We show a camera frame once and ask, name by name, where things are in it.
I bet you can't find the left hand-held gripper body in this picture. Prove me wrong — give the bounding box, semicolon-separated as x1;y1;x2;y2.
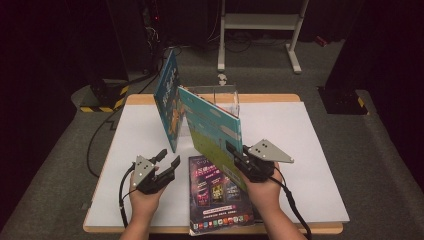
132;154;176;196

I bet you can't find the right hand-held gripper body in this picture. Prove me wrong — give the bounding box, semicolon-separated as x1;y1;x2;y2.
234;138;295;183

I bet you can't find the light blue green picture book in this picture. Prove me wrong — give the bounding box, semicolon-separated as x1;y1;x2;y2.
177;85;250;193

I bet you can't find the purple magazine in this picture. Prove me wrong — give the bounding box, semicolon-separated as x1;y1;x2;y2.
187;154;256;237

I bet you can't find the clear acrylic book rack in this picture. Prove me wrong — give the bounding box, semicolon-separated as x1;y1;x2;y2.
179;84;241;137

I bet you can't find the dark blue picture book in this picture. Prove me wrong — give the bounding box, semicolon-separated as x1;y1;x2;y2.
152;48;186;154

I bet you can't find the person's left hand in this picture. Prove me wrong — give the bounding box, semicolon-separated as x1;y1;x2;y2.
128;175;166;228

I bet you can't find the person's right hand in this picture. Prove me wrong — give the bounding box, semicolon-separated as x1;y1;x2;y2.
241;162;285;218

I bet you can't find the white table sheet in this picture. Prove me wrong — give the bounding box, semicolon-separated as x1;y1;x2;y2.
84;101;351;228

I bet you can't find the black striped stand base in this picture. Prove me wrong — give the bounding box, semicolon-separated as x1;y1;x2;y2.
78;77;131;114
317;85;371;116

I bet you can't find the dark equipment rack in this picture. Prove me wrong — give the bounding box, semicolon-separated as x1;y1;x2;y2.
141;0;168;75

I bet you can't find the white metal stand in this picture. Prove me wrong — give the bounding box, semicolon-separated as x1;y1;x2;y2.
216;0;310;75

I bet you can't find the left hand-held gripper cable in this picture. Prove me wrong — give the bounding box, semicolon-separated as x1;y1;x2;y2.
118;162;136;230

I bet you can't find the hand-held gripper cable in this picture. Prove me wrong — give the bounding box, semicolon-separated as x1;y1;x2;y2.
118;162;136;230
272;165;313;240

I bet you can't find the right hand-held gripper cable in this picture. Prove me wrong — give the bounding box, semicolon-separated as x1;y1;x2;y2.
272;165;313;240

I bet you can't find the black floor cable bundle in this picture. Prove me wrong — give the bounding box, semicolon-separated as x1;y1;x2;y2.
137;45;184;95

